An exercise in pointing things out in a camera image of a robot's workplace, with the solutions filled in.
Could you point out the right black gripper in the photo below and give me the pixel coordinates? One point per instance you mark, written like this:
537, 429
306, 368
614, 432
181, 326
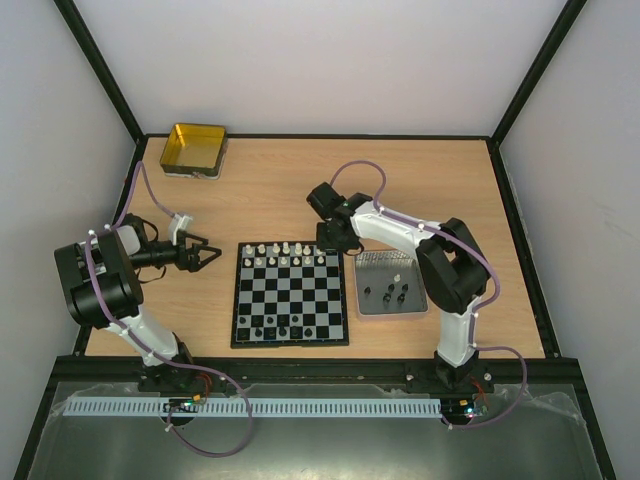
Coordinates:
338, 240

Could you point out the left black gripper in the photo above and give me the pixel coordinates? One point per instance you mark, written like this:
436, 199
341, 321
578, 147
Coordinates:
193, 264

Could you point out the pink tin with chess pieces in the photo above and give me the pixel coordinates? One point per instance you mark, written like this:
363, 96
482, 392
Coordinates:
378, 296

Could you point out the black and silver chessboard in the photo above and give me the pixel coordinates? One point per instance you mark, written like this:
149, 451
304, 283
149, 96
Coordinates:
289, 294

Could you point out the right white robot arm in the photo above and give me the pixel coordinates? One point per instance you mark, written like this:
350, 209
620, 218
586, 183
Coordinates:
453, 269

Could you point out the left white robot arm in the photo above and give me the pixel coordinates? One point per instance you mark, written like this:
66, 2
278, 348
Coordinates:
102, 290

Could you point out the gold open tin lid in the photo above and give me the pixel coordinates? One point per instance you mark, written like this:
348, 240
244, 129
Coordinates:
194, 151

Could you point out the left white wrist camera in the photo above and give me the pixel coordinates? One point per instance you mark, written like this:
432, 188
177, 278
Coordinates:
179, 222

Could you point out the white slotted cable duct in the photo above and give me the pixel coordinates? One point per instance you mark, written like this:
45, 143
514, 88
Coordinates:
261, 408

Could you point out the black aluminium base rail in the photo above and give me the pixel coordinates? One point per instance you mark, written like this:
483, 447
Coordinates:
412, 376

